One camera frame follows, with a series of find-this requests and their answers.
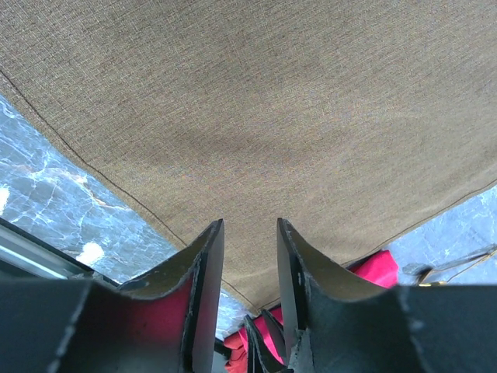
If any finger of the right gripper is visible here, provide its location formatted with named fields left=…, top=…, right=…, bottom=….
left=262, top=309, right=287, bottom=365
left=244, top=316, right=287, bottom=373

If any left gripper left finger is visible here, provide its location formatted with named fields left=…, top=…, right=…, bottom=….
left=1, top=220, right=224, bottom=372

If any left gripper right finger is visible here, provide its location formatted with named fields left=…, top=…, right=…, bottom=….
left=276, top=219, right=496, bottom=372

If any brown fabric napkin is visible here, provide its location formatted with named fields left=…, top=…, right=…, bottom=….
left=1, top=1, right=496, bottom=311

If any red folded cloth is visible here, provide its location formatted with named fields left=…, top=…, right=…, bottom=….
left=224, top=250, right=398, bottom=373

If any copper brown spoon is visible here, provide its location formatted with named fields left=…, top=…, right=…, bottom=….
left=402, top=244, right=496, bottom=277

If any gold spoon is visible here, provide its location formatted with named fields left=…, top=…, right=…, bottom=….
left=415, top=249, right=496, bottom=288

